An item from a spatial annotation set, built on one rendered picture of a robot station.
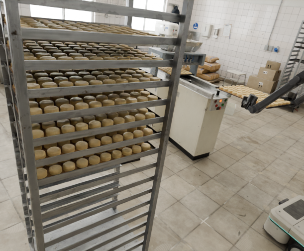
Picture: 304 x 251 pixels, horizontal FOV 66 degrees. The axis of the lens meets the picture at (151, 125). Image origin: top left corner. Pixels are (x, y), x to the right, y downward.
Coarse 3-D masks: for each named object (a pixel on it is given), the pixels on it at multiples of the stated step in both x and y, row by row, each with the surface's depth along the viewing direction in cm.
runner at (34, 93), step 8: (168, 80) 104; (40, 88) 75; (48, 88) 76; (56, 88) 78; (64, 88) 79; (72, 88) 81; (80, 88) 82; (88, 88) 84; (96, 88) 86; (104, 88) 88; (112, 88) 90; (120, 88) 92; (128, 88) 94; (136, 88) 96; (144, 88) 99; (32, 96) 74; (40, 96) 76; (48, 96) 77
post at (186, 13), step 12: (192, 0) 90; (180, 24) 94; (180, 36) 95; (180, 48) 97; (180, 60) 99; (180, 72) 102; (168, 96) 108; (168, 108) 109; (168, 120) 111; (168, 132) 115; (156, 168) 125; (156, 180) 127; (156, 192) 132; (156, 204) 137; (144, 240) 150
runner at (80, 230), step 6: (138, 204) 136; (144, 204) 135; (126, 210) 128; (132, 210) 131; (108, 216) 126; (114, 216) 124; (96, 222) 118; (102, 222) 121; (84, 228) 115; (90, 228) 117; (66, 234) 110; (72, 234) 112; (54, 240) 107; (60, 240) 109; (48, 246) 106
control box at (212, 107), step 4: (212, 100) 253; (224, 100) 262; (212, 104) 255; (216, 104) 258; (220, 104) 262; (224, 104) 266; (212, 108) 258; (216, 108) 261; (220, 108) 265; (224, 108) 269
